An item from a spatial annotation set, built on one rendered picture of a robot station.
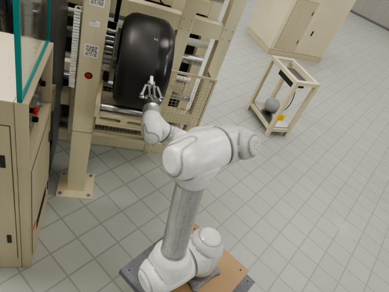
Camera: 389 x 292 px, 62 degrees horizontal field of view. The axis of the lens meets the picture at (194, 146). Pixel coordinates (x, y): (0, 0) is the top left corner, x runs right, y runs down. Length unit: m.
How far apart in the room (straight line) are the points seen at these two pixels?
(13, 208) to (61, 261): 0.65
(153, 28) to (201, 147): 1.08
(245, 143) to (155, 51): 0.96
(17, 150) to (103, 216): 1.19
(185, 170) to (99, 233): 1.68
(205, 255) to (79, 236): 1.28
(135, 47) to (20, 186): 0.89
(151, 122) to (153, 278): 0.66
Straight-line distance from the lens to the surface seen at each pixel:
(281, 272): 2.86
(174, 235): 1.20
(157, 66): 1.81
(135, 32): 1.84
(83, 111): 2.19
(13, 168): 1.67
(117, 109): 2.07
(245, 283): 1.83
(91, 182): 2.80
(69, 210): 2.63
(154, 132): 1.46
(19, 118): 1.46
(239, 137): 1.02
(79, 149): 2.41
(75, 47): 1.98
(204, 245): 1.41
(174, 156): 0.92
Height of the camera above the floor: 2.11
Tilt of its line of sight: 38 degrees down
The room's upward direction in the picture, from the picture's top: 23 degrees clockwise
